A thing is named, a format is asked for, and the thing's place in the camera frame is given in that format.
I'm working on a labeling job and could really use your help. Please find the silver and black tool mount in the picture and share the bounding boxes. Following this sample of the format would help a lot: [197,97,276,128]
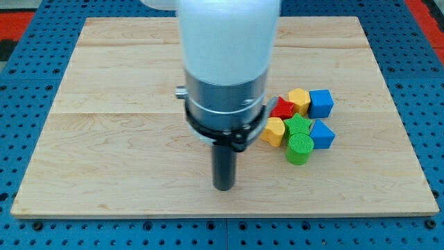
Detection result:
[176,70,278,153]

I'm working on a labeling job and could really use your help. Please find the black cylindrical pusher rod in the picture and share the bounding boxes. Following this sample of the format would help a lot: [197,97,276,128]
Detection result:
[212,145,237,191]

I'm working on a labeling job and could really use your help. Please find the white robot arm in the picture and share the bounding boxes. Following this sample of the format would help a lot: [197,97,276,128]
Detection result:
[142,0,281,191]

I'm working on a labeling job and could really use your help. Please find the yellow heart block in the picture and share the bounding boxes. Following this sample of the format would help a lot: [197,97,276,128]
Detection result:
[259,117,286,147]

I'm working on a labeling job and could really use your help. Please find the red star block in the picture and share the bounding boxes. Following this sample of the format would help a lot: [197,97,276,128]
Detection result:
[270,97,295,120]

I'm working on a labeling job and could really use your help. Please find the green star block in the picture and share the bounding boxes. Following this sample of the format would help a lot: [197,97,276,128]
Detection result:
[284,113,312,138]

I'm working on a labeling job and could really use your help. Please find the yellow hexagon block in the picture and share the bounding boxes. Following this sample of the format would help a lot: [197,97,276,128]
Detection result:
[288,88,311,116]

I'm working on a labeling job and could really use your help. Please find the green cylinder block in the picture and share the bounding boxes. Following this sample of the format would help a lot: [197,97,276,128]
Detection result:
[285,133,314,165]

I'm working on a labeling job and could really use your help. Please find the blue cube block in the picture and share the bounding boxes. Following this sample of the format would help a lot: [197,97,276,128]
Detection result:
[308,90,334,119]

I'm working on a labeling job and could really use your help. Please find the blue triangle block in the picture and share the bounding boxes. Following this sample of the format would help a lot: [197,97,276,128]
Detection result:
[309,119,335,149]

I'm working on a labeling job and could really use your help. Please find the wooden board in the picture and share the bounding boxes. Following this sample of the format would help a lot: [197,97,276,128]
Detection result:
[11,17,439,219]

